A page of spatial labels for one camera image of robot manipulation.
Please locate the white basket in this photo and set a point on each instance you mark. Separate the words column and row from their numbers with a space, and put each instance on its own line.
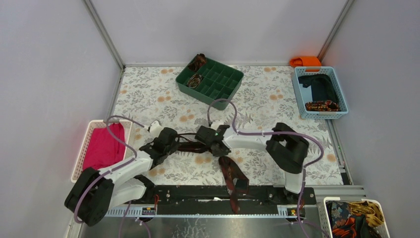
column 377, row 232
column 129, row 139

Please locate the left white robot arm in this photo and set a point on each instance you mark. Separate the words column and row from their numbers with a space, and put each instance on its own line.
column 97, row 191

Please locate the colourful patterned tie in basket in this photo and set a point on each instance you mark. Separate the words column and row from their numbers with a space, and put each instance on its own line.
column 322, row 106

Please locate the orange cloth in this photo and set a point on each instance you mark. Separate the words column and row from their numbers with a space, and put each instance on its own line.
column 311, row 63

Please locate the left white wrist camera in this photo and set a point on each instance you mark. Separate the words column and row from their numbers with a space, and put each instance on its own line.
column 155, row 128

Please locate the gold yellow tie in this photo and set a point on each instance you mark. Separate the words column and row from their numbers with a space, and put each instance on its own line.
column 372, row 211

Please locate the magenta cloth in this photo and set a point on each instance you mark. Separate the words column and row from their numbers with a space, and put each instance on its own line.
column 103, row 150

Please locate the orange black floral tie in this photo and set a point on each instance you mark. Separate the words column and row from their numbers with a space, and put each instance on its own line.
column 344, row 224

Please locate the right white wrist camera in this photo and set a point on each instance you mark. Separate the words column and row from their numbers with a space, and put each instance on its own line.
column 215, row 124

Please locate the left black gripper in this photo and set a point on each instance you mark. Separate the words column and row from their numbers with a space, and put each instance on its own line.
column 174, row 141

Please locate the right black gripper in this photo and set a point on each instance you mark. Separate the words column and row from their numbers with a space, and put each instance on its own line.
column 216, row 154

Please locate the brown rolled tie back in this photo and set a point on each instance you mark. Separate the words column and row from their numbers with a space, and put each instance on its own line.
column 198, row 61

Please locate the dark navy cloth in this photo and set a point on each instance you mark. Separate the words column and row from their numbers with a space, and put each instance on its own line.
column 321, row 87

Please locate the green compartment organizer tray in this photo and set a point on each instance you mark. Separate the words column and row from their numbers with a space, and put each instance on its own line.
column 219, row 82

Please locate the white basket bottom right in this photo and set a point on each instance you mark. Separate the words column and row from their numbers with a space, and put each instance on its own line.
column 377, row 232

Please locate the light blue plastic basket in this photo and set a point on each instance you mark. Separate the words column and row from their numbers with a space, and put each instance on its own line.
column 304, row 95

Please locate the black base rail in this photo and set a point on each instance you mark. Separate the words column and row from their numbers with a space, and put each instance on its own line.
column 260, row 200

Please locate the dark red patterned tie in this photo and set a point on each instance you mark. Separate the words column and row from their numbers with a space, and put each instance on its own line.
column 236, row 181

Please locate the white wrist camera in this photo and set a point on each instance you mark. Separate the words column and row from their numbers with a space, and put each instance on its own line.
column 155, row 128
column 215, row 124

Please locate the striped rolled tie in tray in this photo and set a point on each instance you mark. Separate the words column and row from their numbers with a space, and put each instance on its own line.
column 194, row 81

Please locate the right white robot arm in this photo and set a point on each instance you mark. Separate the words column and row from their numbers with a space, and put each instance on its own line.
column 285, row 146

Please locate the floral tablecloth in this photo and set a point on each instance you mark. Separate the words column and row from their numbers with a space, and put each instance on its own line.
column 265, row 97

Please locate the white basket left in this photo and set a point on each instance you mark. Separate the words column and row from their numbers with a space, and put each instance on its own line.
column 129, row 139

